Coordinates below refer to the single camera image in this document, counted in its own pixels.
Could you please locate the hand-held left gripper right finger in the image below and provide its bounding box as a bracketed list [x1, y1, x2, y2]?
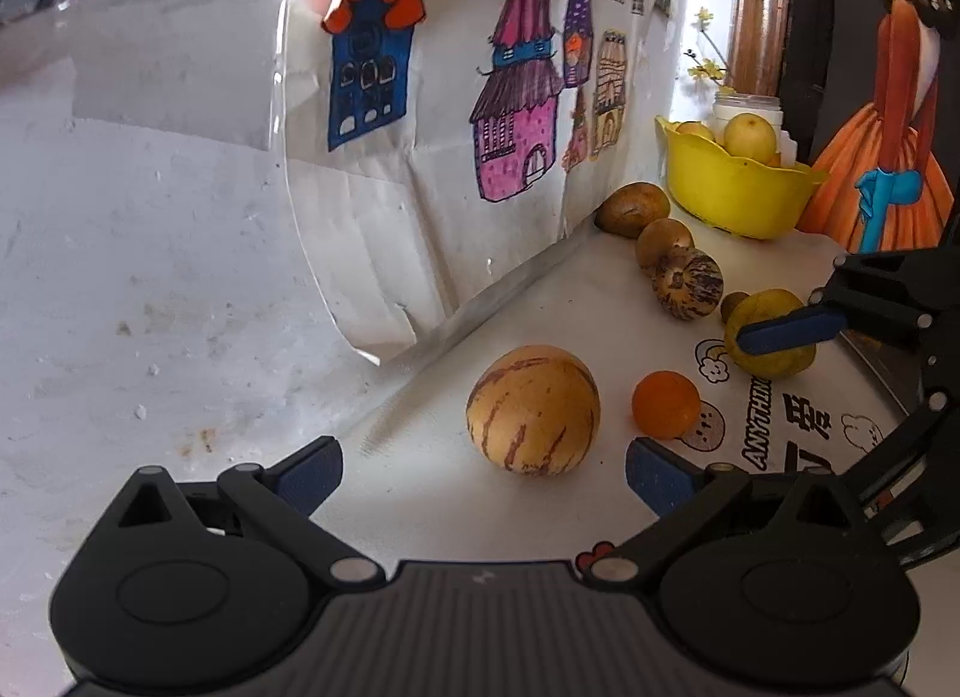
[581, 437, 865, 590]

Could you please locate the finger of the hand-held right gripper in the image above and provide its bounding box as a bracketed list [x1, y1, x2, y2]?
[735, 249, 960, 362]
[846, 391, 960, 572]

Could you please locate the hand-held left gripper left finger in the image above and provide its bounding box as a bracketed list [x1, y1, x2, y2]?
[112, 436, 385, 590]

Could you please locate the yellow-green round fruit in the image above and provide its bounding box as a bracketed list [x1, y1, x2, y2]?
[723, 289, 817, 378]

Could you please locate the small orange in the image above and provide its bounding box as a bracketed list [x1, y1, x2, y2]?
[631, 370, 702, 440]

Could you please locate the purple striped pepino melon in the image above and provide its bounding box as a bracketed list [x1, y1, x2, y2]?
[652, 247, 725, 321]

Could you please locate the large striped pepino melon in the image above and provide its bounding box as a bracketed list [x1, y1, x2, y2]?
[466, 345, 602, 477]

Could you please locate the brown oval fruit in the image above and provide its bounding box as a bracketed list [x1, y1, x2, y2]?
[595, 183, 671, 240]
[635, 217, 696, 276]

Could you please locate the yellow plastic bowl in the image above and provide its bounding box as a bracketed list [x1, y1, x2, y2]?
[655, 115, 830, 241]

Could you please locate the painting of orange dress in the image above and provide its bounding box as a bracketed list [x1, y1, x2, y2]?
[780, 0, 960, 255]

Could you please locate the white plastic jar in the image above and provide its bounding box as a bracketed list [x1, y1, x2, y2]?
[712, 92, 785, 137]

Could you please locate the yellow flower sprig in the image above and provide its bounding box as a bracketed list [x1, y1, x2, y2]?
[685, 7, 732, 98]

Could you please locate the paper with house drawings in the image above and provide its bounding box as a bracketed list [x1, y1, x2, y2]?
[285, 0, 692, 368]

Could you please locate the clear plastic sheet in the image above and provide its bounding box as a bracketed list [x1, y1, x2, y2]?
[0, 0, 421, 368]

